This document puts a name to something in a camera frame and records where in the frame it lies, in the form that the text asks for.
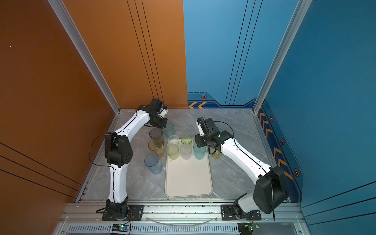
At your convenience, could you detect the dark grey glass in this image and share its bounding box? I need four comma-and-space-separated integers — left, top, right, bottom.
149, 127, 164, 143

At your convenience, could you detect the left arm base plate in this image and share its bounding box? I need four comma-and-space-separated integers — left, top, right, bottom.
101, 205, 144, 221

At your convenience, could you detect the green circuit board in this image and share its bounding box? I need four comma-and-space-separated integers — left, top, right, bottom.
111, 223, 131, 235
238, 223, 259, 235

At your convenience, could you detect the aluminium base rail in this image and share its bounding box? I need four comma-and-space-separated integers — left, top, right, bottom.
54, 200, 310, 235

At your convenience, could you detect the bright green glass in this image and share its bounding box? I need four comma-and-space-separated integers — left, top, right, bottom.
181, 135, 193, 145

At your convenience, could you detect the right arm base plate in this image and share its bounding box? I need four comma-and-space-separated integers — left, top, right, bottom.
220, 204, 262, 221

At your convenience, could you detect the amber glass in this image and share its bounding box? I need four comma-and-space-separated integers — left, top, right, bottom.
148, 139, 164, 158
211, 150, 221, 159

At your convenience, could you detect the blue grey glass left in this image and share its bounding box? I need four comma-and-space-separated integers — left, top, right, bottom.
144, 153, 163, 175

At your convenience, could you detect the pale green frosted glass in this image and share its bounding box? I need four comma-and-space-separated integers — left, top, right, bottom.
166, 144, 179, 160

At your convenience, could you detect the right green circuit board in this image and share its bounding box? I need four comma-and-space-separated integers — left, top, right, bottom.
238, 223, 259, 235

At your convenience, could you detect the aluminium corner post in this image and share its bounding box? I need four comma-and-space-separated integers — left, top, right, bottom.
47, 0, 121, 114
253, 0, 312, 114

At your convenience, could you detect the left green circuit board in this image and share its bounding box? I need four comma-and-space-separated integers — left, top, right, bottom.
111, 223, 131, 235

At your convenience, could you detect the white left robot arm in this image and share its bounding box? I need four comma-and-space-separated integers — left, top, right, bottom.
104, 99, 168, 217

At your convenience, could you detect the teal frosted glass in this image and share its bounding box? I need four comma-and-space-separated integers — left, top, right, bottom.
193, 143, 207, 160
163, 122, 175, 139

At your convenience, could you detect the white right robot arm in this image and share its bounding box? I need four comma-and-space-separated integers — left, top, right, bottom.
195, 117, 289, 220

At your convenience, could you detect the aluminium corner post right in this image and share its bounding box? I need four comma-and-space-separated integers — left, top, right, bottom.
253, 0, 312, 114

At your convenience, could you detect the aluminium corner post left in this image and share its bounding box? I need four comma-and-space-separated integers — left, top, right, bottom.
47, 0, 121, 114

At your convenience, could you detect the cream plastic tray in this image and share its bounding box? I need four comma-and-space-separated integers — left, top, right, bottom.
165, 142, 212, 198

